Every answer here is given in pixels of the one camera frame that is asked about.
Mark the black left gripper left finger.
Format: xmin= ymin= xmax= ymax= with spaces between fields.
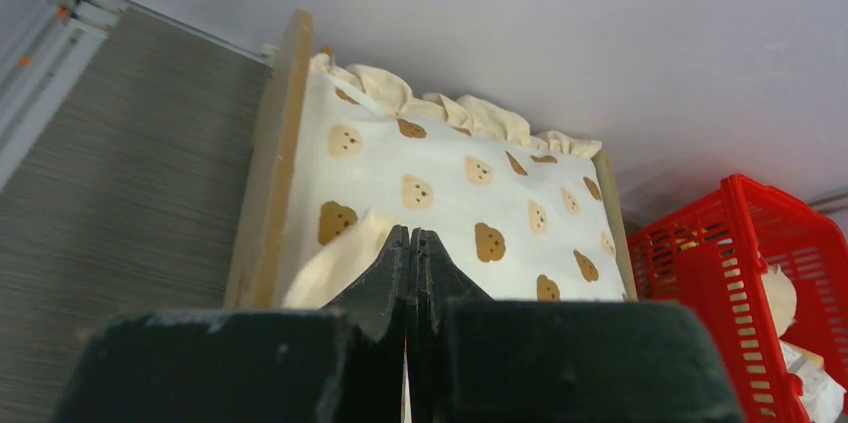
xmin=328 ymin=226 xmax=410 ymax=422

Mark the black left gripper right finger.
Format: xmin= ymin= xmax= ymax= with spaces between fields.
xmin=409 ymin=229 xmax=490 ymax=422

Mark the large bear print cushion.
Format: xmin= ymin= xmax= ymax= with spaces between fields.
xmin=273 ymin=67 xmax=635 ymax=306

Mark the small bear print pillow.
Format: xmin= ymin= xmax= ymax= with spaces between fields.
xmin=282 ymin=210 xmax=399 ymax=309

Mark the red plastic basket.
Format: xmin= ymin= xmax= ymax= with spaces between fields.
xmin=628 ymin=174 xmax=847 ymax=422

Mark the white crumpled bag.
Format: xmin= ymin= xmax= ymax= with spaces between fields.
xmin=761 ymin=265 xmax=847 ymax=422

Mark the wooden pet bed frame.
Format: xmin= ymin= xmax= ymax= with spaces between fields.
xmin=224 ymin=10 xmax=626 ymax=308

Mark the aluminium frame rail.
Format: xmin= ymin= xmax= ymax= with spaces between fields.
xmin=0 ymin=0 xmax=273 ymax=193

